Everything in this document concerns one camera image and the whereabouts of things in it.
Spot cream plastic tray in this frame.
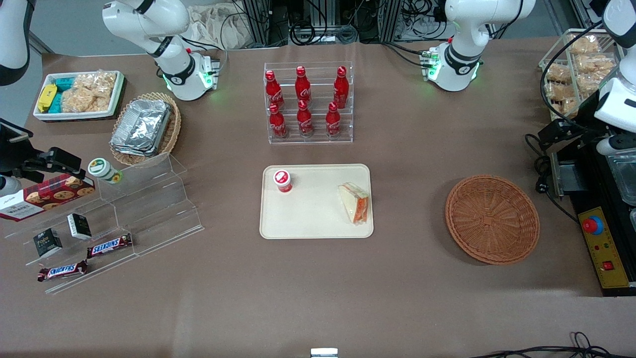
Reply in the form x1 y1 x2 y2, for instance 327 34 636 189
259 164 374 240

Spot white rectangular plastic bin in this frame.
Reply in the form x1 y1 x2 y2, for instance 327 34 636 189
33 71 125 121

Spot round brown wicker basket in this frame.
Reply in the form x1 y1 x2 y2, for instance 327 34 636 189
445 174 541 265

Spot Snickers chocolate bar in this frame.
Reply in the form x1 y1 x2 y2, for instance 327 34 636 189
37 260 88 282
87 234 133 259

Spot red lid yogurt cup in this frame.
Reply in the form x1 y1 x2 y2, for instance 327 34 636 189
273 170 293 193

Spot clear acrylic bottle rack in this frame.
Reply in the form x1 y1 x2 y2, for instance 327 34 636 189
263 61 354 145

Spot clear bag fried snacks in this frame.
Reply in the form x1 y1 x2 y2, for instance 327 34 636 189
62 89 109 113
75 71 118 98

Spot black sealing machine yellow panel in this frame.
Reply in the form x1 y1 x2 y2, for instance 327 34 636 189
549 99 636 297

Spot black machine power cable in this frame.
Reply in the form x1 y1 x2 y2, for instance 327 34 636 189
526 133 579 223

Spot oval tan wicker basket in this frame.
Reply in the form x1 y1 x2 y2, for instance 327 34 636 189
110 92 182 167

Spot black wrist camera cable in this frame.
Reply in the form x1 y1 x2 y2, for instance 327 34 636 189
541 21 606 125

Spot triangle sandwich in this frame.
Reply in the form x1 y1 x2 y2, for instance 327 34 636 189
338 182 370 225

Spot red cola bottle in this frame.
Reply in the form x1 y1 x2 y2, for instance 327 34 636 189
269 103 289 139
295 66 312 102
325 102 342 138
333 66 349 109
297 99 315 137
265 70 285 110

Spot beige crumpled cloth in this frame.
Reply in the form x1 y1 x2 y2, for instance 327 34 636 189
188 4 249 50

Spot red tartan cookie box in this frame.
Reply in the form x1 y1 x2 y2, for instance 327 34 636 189
0 173 96 222

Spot clear acrylic stepped shelf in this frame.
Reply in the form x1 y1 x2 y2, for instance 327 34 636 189
5 152 204 295

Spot black floor cable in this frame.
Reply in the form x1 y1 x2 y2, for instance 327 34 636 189
470 332 636 358

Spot aluminium foil container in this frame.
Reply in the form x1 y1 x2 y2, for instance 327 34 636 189
115 98 172 150
110 137 160 158

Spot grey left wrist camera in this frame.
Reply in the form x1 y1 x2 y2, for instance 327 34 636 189
596 135 628 156

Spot white wire basket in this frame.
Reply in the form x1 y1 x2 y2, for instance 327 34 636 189
539 29 622 122

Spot black background cable bundle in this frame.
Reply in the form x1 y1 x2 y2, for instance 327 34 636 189
291 0 361 46

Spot green lid white cup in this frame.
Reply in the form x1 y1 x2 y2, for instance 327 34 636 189
88 158 123 184

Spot small black snack box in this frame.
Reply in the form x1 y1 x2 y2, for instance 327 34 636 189
67 213 92 240
33 228 64 258

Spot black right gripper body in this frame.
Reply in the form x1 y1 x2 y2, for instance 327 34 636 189
0 142 51 183

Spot yellow snack packet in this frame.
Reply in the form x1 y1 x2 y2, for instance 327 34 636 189
38 84 58 113

